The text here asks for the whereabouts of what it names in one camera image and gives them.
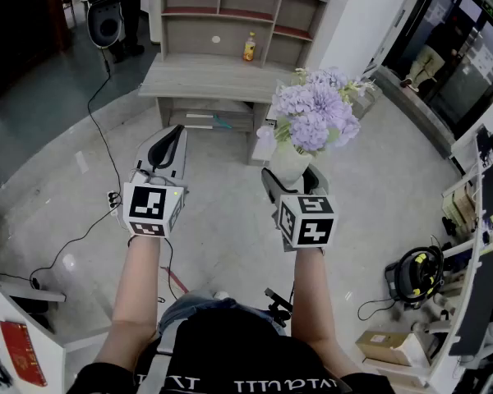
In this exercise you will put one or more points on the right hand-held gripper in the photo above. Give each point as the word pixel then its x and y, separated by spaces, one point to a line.
pixel 312 228

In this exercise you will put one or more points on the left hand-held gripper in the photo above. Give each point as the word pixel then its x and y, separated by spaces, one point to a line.
pixel 146 207

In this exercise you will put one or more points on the white faceted vase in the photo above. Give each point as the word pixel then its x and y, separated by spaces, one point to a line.
pixel 289 166

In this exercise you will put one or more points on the purple artificial flowers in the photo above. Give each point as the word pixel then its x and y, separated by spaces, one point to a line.
pixel 312 105

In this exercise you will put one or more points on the person's left forearm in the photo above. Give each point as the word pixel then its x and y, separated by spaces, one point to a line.
pixel 137 285

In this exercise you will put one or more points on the person's right forearm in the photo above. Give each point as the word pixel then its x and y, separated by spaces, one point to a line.
pixel 312 294

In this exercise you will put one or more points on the grey wooden desk with shelves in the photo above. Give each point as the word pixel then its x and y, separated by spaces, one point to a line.
pixel 205 76

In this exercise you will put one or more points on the white power strip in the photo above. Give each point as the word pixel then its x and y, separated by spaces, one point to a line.
pixel 113 203

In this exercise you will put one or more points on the grey storage box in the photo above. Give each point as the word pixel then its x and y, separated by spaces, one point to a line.
pixel 365 103

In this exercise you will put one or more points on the person's white shoe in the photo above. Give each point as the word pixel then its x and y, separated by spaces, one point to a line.
pixel 221 295

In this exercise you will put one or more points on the orange drink bottle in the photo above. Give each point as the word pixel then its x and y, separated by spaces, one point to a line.
pixel 249 49

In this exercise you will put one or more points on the person's blue jeans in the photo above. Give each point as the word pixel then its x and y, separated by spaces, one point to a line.
pixel 201 302

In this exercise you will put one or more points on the black and yellow helmet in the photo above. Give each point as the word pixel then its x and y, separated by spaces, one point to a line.
pixel 415 277

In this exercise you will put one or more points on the person's black shirt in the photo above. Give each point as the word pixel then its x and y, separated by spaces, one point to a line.
pixel 238 351

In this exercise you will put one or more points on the cardboard box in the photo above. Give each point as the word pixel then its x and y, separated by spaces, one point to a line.
pixel 382 345

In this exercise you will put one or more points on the dark glass door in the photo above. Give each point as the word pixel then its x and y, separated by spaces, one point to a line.
pixel 468 68

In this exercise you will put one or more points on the black monitor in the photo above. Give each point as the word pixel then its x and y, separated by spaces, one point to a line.
pixel 478 302

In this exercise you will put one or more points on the white table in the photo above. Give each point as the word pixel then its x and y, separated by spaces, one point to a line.
pixel 49 367

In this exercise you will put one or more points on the red book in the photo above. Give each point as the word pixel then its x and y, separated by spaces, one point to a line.
pixel 22 353

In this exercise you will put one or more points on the black mounted bracket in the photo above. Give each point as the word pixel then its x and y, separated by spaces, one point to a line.
pixel 279 306

